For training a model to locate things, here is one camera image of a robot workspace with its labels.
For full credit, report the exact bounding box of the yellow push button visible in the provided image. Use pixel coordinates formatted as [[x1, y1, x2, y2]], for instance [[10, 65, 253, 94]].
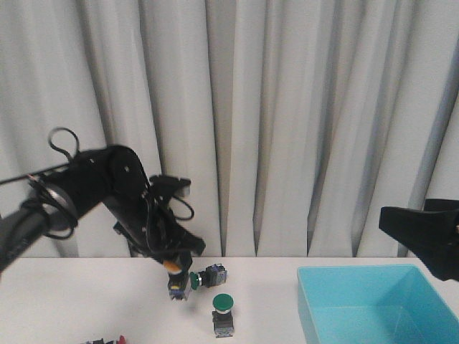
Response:
[[163, 260, 191, 301]]

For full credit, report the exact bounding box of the lying red push button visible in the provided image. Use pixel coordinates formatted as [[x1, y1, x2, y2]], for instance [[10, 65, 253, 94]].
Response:
[[81, 335, 127, 344]]

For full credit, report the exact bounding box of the standing green push button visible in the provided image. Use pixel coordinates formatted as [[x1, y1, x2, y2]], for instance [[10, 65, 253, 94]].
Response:
[[212, 293, 235, 338]]

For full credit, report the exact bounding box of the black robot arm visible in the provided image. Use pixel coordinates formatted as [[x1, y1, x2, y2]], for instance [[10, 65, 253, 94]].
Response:
[[1, 145, 206, 270]]

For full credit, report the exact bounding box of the grey pleated curtain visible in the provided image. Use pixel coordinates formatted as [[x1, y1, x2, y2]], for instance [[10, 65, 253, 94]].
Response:
[[1, 1, 458, 257]]

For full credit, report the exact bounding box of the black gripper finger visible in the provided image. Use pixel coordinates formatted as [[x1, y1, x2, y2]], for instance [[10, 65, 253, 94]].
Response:
[[152, 252, 190, 274], [424, 199, 459, 212], [379, 206, 458, 281], [172, 225, 206, 257]]

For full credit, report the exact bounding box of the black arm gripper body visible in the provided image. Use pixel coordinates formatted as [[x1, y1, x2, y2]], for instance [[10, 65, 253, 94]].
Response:
[[113, 202, 186, 258]]

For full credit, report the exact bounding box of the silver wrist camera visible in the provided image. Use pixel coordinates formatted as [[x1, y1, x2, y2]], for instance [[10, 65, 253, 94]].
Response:
[[149, 175, 191, 197]]

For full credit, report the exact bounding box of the light blue plastic box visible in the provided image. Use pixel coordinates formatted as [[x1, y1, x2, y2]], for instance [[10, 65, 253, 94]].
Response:
[[297, 264, 458, 343]]

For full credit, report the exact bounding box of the lying green push button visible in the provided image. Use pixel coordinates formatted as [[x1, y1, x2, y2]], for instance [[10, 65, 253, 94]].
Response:
[[189, 264, 227, 290]]

